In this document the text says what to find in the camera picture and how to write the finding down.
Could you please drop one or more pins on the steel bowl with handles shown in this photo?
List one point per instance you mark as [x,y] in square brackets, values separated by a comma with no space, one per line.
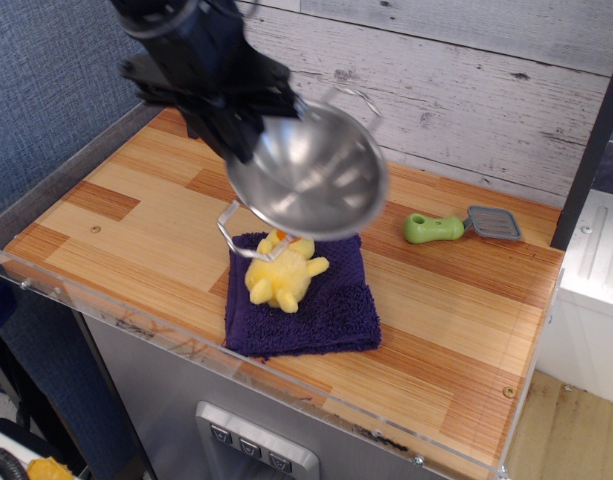
[321,176]

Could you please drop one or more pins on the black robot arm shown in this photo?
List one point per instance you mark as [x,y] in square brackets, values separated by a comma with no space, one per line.
[211,28]

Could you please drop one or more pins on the yellow plush duck toy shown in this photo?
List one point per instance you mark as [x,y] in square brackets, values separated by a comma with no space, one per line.
[283,283]

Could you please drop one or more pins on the purple folded towel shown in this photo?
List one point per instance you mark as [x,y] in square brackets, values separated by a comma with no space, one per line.
[337,314]

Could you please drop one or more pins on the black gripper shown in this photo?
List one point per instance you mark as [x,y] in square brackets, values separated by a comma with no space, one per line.
[244,87]

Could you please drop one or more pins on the silver button control panel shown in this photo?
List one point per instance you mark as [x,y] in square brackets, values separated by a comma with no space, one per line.
[237,448]

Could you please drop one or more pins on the green handled grey spatula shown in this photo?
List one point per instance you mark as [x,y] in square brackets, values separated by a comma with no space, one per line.
[486,222]

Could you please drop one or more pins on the white side cabinet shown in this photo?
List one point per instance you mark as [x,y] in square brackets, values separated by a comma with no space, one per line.
[576,346]

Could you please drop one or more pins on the clear acrylic table guard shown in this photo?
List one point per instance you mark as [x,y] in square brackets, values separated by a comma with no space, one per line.
[440,396]

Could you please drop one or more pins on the yellow object bottom left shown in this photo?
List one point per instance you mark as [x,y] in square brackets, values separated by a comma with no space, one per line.
[48,469]

